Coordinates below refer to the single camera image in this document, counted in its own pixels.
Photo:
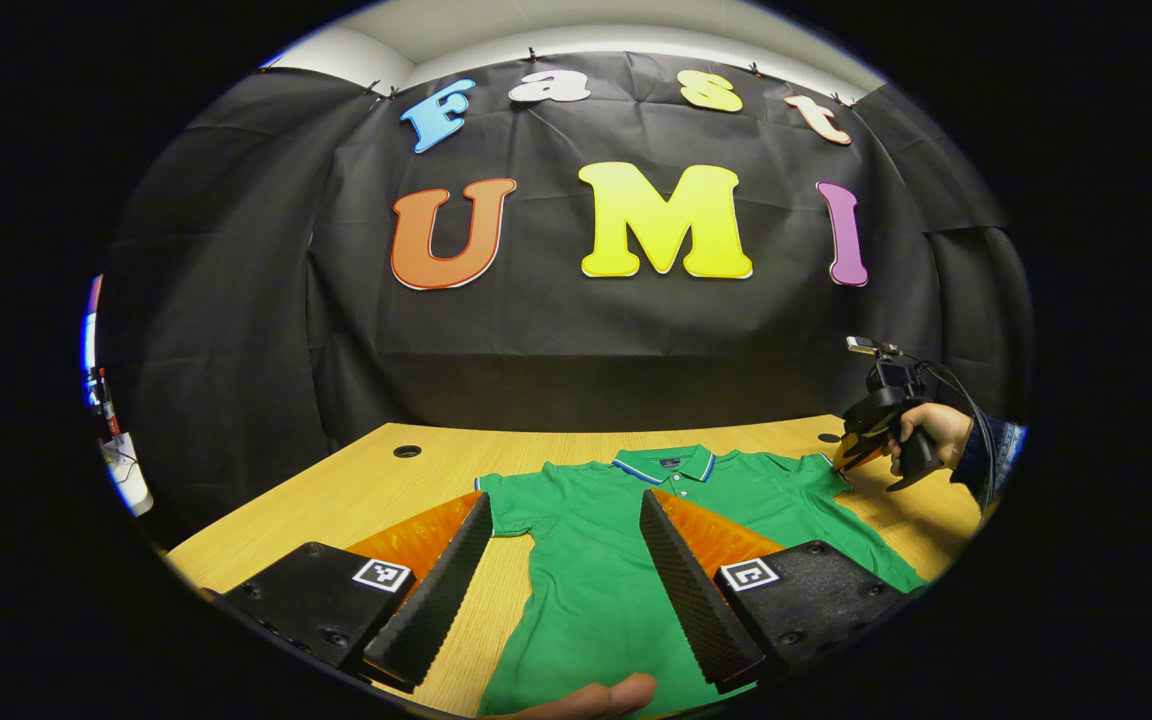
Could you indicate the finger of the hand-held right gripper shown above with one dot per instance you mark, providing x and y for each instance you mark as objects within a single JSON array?
[{"x": 851, "y": 455}]

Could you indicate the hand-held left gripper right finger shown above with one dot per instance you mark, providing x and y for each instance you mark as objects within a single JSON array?
[{"x": 691, "y": 600}]

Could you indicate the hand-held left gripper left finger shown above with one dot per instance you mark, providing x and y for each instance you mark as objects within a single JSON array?
[{"x": 436, "y": 600}]

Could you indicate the green T-shirt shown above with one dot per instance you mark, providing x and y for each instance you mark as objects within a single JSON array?
[{"x": 596, "y": 560}]

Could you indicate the black backdrop cloth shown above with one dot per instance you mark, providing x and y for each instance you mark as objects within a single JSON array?
[{"x": 586, "y": 350}]

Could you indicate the white object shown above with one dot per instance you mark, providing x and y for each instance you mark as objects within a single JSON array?
[{"x": 131, "y": 478}]

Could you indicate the computer monitor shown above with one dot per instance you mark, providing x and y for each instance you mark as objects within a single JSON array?
[{"x": 92, "y": 340}]

